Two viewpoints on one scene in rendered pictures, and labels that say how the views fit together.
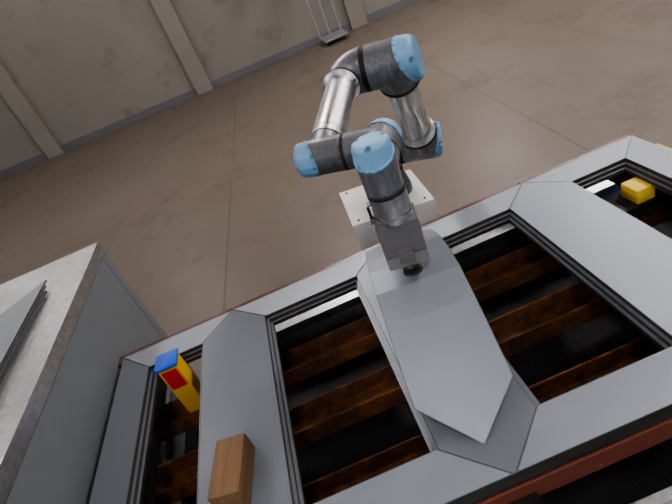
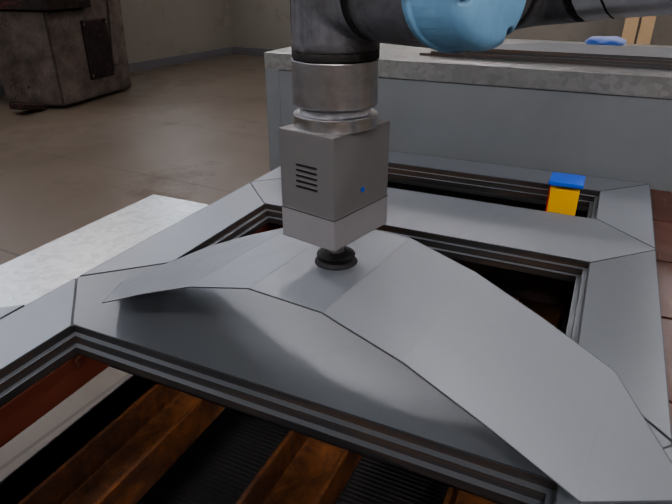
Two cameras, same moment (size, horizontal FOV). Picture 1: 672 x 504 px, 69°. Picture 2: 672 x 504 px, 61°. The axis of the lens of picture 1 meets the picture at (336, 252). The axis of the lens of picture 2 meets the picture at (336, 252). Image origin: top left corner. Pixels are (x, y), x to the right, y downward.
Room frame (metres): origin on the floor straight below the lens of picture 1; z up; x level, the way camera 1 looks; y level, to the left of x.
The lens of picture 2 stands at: (1.05, -0.59, 1.23)
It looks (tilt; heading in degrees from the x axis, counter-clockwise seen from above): 26 degrees down; 115
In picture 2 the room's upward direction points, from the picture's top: straight up
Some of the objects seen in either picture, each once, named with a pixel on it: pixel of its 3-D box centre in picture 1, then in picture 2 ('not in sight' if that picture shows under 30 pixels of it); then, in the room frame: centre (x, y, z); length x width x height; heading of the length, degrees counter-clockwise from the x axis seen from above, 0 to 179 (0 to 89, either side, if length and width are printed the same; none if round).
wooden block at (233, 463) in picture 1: (232, 471); not in sight; (0.62, 0.34, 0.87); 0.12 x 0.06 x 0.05; 171
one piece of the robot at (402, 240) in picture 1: (400, 238); (328, 169); (0.82, -0.13, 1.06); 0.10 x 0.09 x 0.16; 167
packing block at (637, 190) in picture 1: (637, 190); not in sight; (1.00, -0.77, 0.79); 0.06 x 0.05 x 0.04; 0
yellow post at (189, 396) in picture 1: (187, 387); (557, 232); (1.01, 0.50, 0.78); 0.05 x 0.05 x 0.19; 0
